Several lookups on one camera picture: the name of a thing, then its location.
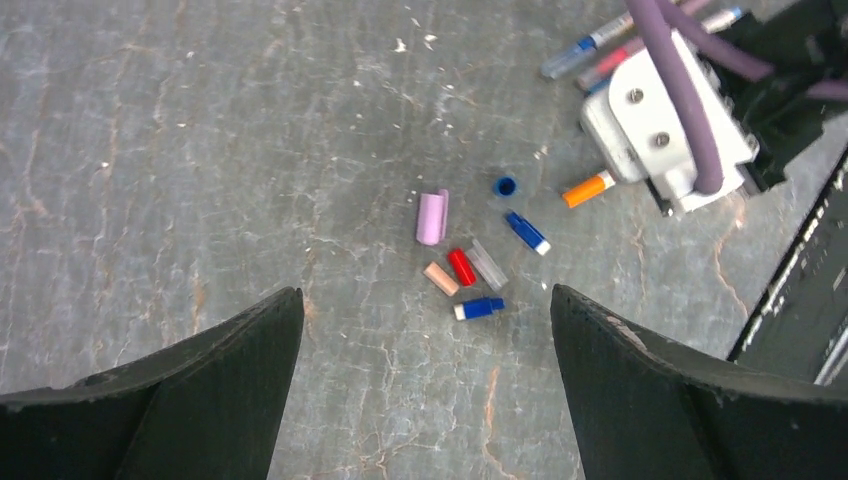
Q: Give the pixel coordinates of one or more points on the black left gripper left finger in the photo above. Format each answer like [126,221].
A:
[207,407]

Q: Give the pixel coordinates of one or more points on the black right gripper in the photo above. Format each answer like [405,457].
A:
[789,80]

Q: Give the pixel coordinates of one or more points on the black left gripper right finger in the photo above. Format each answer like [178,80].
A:
[644,406]

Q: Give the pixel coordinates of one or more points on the blue white pen cap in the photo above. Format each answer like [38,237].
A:
[529,234]
[478,308]

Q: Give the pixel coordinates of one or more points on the clear pen cap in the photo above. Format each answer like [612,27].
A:
[482,261]

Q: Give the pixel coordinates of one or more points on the red clear capped pen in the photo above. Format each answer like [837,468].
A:
[594,78]

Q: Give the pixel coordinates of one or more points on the red marker cap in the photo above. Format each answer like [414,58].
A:
[462,267]

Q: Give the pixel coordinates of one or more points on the peach marker cap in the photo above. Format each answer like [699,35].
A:
[441,279]

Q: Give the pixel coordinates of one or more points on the blue marker cap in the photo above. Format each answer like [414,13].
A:
[505,186]

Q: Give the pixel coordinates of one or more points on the pink highlighter cap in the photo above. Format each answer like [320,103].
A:
[432,217]

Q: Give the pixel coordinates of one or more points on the clear blue capped pen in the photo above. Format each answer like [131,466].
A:
[561,63]

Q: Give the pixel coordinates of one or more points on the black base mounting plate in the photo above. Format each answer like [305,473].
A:
[798,329]

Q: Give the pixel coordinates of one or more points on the orange capped white marker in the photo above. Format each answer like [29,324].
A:
[590,188]

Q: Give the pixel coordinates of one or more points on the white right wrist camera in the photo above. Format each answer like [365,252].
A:
[635,125]

